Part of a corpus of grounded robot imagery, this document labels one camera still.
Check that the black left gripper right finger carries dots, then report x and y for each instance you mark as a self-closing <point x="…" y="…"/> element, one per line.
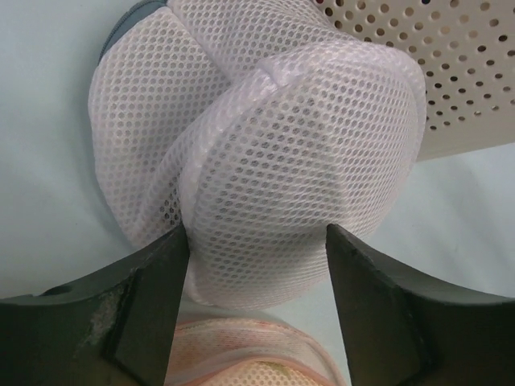
<point x="401" y="326"/>

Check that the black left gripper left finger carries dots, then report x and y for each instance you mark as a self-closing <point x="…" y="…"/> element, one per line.
<point x="111" y="327"/>

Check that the white mesh laundry bag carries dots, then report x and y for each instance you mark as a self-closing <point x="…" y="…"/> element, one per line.
<point x="255" y="125"/>

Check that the floral peach mesh laundry bag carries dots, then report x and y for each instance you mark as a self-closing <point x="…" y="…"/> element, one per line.
<point x="245" y="351"/>

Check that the cream perforated plastic basket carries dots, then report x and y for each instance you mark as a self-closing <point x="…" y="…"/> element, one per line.
<point x="466" y="51"/>

